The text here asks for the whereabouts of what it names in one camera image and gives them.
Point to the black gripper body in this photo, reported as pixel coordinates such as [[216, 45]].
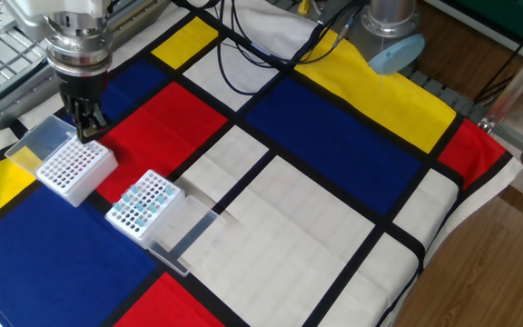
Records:
[[82, 86]]

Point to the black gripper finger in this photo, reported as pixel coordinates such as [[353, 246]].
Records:
[[81, 120], [98, 118]]

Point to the white pipette tip box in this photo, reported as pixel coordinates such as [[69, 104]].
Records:
[[127, 222], [73, 172]]

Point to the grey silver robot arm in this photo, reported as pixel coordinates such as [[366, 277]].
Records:
[[75, 41]]

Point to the colour block tablecloth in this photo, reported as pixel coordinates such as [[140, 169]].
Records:
[[311, 145]]

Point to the yellow plastic clamp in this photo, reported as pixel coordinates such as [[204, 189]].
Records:
[[303, 6]]

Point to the aluminium profile frame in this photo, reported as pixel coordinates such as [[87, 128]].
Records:
[[520, 79]]

